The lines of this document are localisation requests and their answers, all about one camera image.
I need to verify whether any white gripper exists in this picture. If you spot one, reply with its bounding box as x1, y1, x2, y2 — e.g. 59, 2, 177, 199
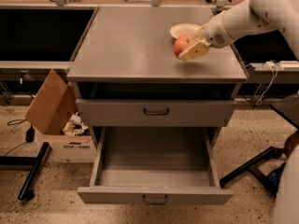
178, 11, 235, 62

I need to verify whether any red apple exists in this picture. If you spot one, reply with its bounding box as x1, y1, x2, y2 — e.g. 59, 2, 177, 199
173, 35, 193, 58

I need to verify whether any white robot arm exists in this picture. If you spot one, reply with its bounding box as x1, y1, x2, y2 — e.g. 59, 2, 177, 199
174, 0, 299, 224

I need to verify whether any grey drawer cabinet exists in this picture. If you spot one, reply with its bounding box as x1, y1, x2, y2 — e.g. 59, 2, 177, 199
67, 6, 247, 141

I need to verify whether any white paper bowl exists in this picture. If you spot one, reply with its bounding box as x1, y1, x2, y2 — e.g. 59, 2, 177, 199
170, 23, 201, 38

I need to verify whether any white power strip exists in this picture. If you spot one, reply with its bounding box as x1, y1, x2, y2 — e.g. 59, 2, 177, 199
278, 61, 299, 70

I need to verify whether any blue plastic object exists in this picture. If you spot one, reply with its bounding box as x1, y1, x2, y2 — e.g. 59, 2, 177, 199
267, 163, 286, 189

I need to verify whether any cardboard box with clutter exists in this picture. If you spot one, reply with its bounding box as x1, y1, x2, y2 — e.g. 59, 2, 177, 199
25, 70, 96, 163

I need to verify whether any black stand frame right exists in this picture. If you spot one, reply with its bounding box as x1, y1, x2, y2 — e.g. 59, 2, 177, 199
220, 147, 284, 197

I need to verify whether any black power adapter with cable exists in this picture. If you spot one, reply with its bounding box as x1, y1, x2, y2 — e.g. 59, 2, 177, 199
5, 119, 36, 157

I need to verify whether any black table leg frame left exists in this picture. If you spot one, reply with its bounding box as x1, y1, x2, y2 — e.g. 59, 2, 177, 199
0, 142, 50, 201

